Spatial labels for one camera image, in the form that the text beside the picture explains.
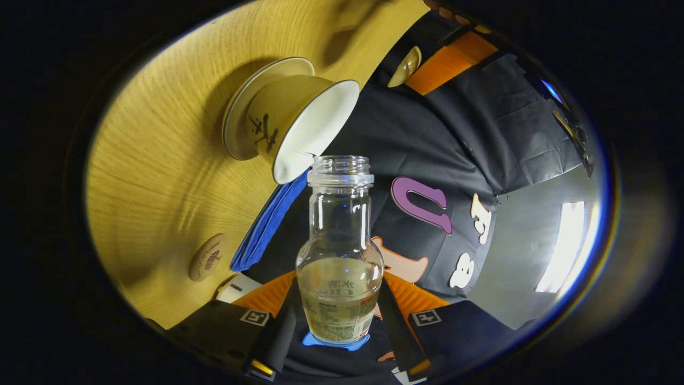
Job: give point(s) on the white toaster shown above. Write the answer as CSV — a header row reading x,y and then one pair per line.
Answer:
x,y
238,289

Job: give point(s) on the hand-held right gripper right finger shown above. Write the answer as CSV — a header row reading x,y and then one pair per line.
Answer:
x,y
395,331

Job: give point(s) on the folded blue towel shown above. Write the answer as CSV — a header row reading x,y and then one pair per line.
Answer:
x,y
267,224

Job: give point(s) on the beige teacup lid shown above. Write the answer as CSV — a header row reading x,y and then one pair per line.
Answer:
x,y
405,67

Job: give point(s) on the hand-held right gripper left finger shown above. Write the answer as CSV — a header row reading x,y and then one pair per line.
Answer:
x,y
278,331

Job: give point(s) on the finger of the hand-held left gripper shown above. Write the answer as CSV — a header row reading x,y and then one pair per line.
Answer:
x,y
449,61

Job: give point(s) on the black backdrop cloth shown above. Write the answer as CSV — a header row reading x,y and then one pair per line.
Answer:
x,y
385,139

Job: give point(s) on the clear plastic water bottle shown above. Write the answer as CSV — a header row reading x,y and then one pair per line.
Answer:
x,y
339,305

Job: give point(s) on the round wooden coaster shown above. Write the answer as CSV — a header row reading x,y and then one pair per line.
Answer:
x,y
207,258

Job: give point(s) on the beige ceramic teacup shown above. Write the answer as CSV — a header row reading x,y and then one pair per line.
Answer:
x,y
294,112

